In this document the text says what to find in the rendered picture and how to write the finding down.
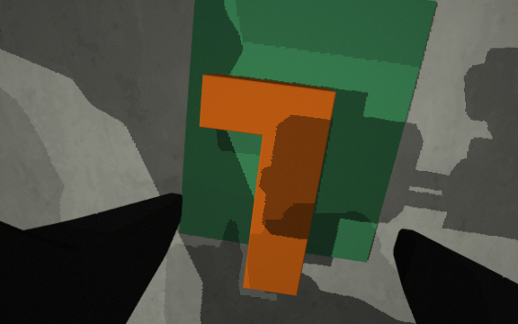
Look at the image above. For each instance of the orange l-shaped part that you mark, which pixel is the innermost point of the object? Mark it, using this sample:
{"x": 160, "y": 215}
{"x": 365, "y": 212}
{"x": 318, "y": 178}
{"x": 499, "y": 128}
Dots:
{"x": 294, "y": 120}

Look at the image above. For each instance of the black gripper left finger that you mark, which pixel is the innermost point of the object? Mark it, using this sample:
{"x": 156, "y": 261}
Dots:
{"x": 89, "y": 270}

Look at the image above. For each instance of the green flat mat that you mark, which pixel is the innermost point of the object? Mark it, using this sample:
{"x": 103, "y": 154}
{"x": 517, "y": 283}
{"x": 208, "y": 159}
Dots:
{"x": 368, "y": 51}

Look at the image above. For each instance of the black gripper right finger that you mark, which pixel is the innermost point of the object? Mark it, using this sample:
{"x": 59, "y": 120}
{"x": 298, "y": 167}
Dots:
{"x": 444, "y": 287}

